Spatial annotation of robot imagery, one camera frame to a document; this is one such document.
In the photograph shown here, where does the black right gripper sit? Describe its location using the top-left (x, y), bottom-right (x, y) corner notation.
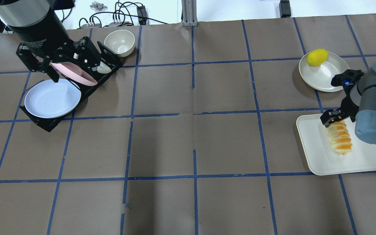
top-left (320, 96), bottom-right (360, 128)

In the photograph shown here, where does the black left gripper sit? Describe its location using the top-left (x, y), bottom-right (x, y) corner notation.
top-left (16, 36), bottom-right (123, 83)

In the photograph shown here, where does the bread roll croissant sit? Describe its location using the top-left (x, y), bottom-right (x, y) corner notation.
top-left (326, 121), bottom-right (352, 155)

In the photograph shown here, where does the light blue plate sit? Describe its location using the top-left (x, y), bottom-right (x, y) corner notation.
top-left (25, 79), bottom-right (82, 118)

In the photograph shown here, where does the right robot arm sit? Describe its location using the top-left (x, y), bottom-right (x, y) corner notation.
top-left (320, 61), bottom-right (376, 145)

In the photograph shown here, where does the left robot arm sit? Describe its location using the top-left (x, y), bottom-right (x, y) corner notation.
top-left (0, 0), bottom-right (122, 82)

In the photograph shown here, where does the pink plate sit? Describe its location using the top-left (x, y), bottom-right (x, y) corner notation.
top-left (51, 62), bottom-right (98, 86)

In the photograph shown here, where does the cream plate in rack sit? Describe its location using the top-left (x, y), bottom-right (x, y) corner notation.
top-left (97, 61), bottom-right (112, 74)

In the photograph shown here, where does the black dish rack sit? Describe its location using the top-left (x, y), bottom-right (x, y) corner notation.
top-left (16, 36), bottom-right (123, 132)

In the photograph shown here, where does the cream round dish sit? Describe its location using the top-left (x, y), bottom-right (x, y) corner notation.
top-left (298, 52), bottom-right (349, 92)

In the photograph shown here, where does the cream bowl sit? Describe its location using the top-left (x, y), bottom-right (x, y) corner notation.
top-left (103, 30), bottom-right (136, 58)

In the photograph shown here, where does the cream rectangular tray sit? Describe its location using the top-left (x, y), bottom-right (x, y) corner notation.
top-left (296, 114), bottom-right (376, 176)

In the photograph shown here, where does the yellow lemon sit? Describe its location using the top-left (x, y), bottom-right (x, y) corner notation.
top-left (307, 49), bottom-right (329, 66)

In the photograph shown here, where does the black power adapter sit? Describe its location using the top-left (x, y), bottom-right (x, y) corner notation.
top-left (137, 6), bottom-right (148, 25)

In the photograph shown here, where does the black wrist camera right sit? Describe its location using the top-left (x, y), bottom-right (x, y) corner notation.
top-left (330, 69), bottom-right (365, 87)

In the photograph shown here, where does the aluminium frame post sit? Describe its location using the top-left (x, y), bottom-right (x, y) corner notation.
top-left (181, 0), bottom-right (198, 27)

